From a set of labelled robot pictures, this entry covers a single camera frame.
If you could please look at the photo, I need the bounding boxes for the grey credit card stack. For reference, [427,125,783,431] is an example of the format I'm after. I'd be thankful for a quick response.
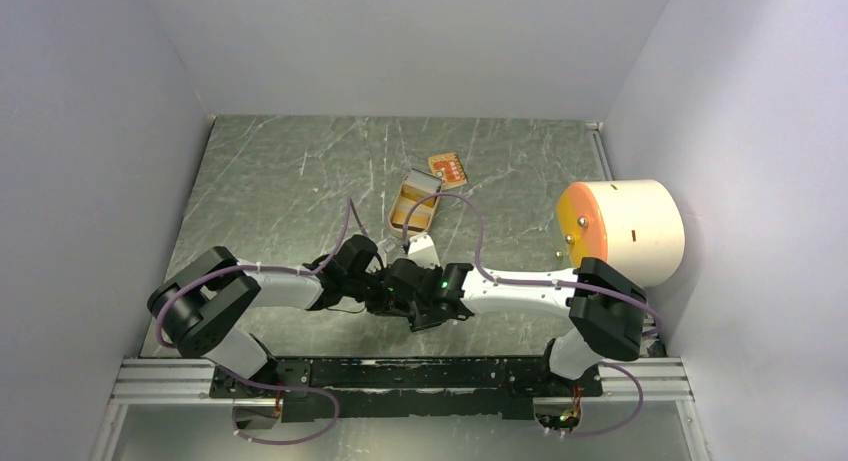
[402,169,442,199]

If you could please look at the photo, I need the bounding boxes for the black card holder wallet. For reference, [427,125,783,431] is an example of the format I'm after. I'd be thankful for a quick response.
[408,302,474,333]

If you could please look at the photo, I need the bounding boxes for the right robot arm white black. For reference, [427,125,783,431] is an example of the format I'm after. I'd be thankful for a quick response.
[379,257,647,395]

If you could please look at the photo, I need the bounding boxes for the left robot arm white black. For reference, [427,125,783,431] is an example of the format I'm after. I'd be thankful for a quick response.
[147,235,393,397]

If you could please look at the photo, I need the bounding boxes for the orange patterned card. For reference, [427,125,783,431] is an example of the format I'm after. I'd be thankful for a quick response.
[428,152,468,190]

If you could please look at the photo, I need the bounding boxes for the beige oval tray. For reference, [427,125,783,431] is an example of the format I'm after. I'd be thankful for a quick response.
[387,176,439,236]

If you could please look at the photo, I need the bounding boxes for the cream cylinder orange face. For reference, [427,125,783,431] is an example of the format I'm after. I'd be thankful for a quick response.
[555,179,685,288]

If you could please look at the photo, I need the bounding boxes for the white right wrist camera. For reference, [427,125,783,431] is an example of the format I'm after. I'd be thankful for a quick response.
[406,232,441,269]

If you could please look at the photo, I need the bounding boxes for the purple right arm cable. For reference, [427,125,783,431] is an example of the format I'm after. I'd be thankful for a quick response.
[400,191,664,333]

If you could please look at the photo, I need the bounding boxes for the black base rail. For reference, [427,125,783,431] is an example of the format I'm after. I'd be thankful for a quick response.
[209,355,602,422]

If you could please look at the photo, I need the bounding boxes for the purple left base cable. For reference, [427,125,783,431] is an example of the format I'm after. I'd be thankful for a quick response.
[211,361,342,446]

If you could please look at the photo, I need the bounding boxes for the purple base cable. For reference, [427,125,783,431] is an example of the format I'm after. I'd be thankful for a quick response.
[211,361,342,446]
[543,361,645,441]

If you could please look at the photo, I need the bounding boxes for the aluminium frame extrusion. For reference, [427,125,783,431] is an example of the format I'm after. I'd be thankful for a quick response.
[109,358,694,406]

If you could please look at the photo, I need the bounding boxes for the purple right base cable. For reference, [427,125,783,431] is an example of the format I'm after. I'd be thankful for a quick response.
[543,361,645,441]

